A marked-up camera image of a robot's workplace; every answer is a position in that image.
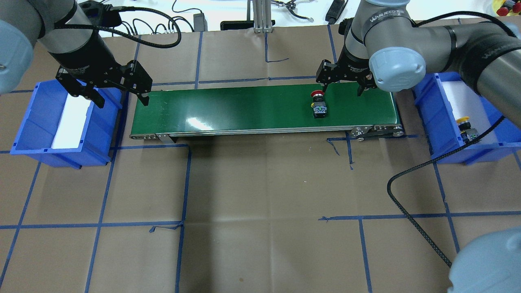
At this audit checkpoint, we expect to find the yellow push button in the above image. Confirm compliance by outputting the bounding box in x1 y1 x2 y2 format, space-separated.
456 116 479 144

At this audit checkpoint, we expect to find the green conveyor belt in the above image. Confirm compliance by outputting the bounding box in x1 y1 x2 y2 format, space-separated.
129 82 404 141

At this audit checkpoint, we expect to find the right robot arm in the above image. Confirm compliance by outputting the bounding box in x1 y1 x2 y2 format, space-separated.
316 0 521 293

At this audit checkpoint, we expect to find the white foam pad left bin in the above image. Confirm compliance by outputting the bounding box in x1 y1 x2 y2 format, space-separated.
51 94 92 149

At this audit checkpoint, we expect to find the red push button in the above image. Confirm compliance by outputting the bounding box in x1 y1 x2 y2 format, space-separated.
311 90 328 119

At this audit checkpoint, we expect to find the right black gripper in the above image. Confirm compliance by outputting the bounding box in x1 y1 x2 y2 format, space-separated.
316 48 377 97

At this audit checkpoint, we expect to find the white foam pad right bin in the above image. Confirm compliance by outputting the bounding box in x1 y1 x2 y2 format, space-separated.
441 81 502 137

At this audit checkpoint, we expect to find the right blue plastic bin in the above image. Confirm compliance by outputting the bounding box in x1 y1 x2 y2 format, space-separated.
413 72 521 165

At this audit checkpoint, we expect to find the black power adapter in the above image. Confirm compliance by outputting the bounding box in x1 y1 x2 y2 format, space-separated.
193 13 208 32

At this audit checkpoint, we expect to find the blue plastic bin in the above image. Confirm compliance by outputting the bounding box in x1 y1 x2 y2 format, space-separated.
10 80 122 169
413 72 521 165

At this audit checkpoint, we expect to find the black braided cable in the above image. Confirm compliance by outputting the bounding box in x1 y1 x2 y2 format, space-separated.
387 116 505 268

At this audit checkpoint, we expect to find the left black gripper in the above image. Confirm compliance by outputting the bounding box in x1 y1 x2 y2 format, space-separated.
55 52 153 108

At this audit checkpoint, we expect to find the white foam pad bin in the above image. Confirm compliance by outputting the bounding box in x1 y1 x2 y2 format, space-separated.
441 81 502 137
51 94 92 149

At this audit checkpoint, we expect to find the left blue plastic bin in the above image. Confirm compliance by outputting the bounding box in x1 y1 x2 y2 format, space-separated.
10 80 122 169

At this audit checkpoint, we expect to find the aluminium frame post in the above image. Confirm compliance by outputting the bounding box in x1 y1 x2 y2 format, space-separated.
251 0 273 34

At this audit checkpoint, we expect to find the yellow plate of buttons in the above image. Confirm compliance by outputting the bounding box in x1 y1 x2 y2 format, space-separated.
491 0 521 17

